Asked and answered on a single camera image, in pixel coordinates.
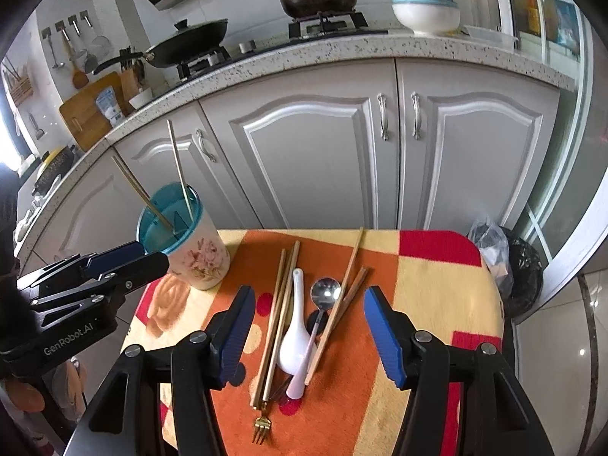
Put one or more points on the hanging wooden spatula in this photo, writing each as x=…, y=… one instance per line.
x=78, y=78

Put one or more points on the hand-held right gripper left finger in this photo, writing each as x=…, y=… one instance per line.
x=235, y=337

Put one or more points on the bamboo wall chopstick holder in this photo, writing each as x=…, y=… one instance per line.
x=21, y=90

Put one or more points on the yellow and black pot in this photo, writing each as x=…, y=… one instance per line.
x=52, y=166

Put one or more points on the black trash bin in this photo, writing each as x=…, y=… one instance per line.
x=522, y=275

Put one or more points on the black wok with lid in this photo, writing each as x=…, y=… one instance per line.
x=190, y=40

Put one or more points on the person's left hand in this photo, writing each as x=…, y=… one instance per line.
x=19, y=396

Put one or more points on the clear plastic bag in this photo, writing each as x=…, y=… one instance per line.
x=494, y=247

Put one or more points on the white ceramic spoon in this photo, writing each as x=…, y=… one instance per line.
x=294, y=346

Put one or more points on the white and blue packet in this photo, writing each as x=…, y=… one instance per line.
x=108, y=104

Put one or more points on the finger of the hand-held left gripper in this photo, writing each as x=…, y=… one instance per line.
x=142, y=266
x=118, y=251

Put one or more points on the brown wooden chopstick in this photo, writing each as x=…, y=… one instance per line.
x=137, y=189
x=351, y=261
x=332, y=337
x=270, y=323
x=283, y=318

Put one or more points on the wooden cutting board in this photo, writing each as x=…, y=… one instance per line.
x=80, y=114

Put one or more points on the hanging mesh strainer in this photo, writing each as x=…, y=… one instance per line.
x=101, y=42

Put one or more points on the small metal cup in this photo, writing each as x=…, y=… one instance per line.
x=247, y=46

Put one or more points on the hanging slotted spatula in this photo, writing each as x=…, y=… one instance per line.
x=88, y=59

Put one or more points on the glass sliding door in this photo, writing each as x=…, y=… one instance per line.
x=560, y=33

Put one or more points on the teal-rimmed floral cup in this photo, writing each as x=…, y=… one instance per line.
x=204, y=261

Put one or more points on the black gas stove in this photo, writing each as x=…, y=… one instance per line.
x=327, y=23

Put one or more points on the hanging metal peeler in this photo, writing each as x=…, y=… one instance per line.
x=37, y=130

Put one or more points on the wooden knife block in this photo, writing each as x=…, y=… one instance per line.
x=128, y=80

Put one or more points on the speckled stone countertop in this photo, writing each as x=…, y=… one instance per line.
x=332, y=50

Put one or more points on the hanging metal ladle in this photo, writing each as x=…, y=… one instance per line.
x=54, y=52

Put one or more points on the orange printed blanket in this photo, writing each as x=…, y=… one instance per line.
x=427, y=304

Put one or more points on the white bowl with blue rim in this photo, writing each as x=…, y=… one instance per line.
x=425, y=19

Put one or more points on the white plastic tray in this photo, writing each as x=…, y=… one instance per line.
x=489, y=35

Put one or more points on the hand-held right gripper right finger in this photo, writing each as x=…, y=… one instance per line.
x=384, y=342

